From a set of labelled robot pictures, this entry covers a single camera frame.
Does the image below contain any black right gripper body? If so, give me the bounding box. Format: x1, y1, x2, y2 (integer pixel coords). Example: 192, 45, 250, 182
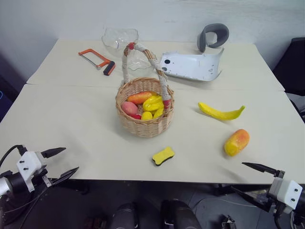
254, 169, 286, 213

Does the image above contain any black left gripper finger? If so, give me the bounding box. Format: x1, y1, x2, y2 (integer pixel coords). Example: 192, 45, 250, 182
50, 166, 80, 187
40, 147, 67, 159

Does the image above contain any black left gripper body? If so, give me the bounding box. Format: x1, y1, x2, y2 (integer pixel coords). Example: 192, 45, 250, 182
30, 164, 54, 189

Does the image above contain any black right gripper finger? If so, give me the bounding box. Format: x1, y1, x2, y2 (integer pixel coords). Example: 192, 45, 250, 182
230, 186, 271, 213
241, 162, 286, 178

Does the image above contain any yellow orange mango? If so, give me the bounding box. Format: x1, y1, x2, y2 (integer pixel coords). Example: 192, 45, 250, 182
224, 128, 251, 157

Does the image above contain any yellow banana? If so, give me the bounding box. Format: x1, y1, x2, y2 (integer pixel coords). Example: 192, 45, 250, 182
198, 102, 246, 121

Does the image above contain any dark rounded shape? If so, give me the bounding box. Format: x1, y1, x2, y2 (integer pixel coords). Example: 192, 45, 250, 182
160, 198, 203, 229
110, 201, 140, 229

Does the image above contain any dark box with blue light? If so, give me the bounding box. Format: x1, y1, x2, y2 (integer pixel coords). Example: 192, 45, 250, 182
0, 51, 27, 123

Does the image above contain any pink red peach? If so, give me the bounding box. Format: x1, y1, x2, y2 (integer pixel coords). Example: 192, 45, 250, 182
121, 101, 139, 116

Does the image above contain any yellow black sponge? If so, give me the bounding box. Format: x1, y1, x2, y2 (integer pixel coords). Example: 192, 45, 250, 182
152, 146, 175, 167

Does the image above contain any orange hacksaw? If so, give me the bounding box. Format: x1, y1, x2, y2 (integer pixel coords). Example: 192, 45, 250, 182
78, 48, 116, 76

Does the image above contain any black chair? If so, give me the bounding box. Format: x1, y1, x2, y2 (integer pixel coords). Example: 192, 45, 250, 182
272, 37, 305, 96

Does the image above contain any white plastic shell panel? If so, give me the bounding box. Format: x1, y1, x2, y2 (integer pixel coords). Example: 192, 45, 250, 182
159, 47, 225, 83

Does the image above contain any small clear glass bowl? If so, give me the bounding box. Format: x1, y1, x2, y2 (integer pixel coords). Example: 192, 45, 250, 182
126, 49, 153, 77

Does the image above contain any large clear glass bowl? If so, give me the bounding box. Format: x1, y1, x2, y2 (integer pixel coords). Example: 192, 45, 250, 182
101, 27, 140, 57

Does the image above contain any grey curved foam band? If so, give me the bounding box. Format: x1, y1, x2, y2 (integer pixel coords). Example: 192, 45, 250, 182
196, 23, 230, 53

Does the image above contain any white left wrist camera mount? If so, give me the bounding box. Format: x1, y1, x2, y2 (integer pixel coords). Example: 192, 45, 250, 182
16, 151, 48, 193

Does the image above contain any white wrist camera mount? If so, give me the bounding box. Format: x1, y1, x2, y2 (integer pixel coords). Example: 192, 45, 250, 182
266, 177, 304, 215
16, 151, 48, 193

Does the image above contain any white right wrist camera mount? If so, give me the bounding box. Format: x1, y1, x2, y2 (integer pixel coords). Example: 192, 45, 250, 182
266, 177, 304, 215

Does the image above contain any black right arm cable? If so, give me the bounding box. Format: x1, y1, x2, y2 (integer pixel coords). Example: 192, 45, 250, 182
273, 202, 305, 229

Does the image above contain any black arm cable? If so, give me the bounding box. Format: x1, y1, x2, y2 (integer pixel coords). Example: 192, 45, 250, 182
0, 144, 28, 168
273, 202, 305, 229

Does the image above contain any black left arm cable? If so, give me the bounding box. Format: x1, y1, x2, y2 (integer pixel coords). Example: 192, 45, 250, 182
0, 144, 28, 168

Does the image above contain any wicker basket with handle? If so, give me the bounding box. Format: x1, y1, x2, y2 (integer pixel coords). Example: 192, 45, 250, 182
115, 42, 175, 139

